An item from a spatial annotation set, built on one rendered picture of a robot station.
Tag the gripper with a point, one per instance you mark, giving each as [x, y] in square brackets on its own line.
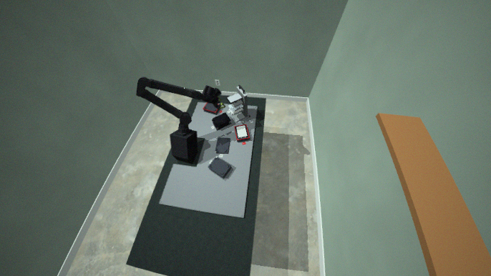
[216, 104]

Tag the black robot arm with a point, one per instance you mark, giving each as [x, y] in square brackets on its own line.
[183, 116]

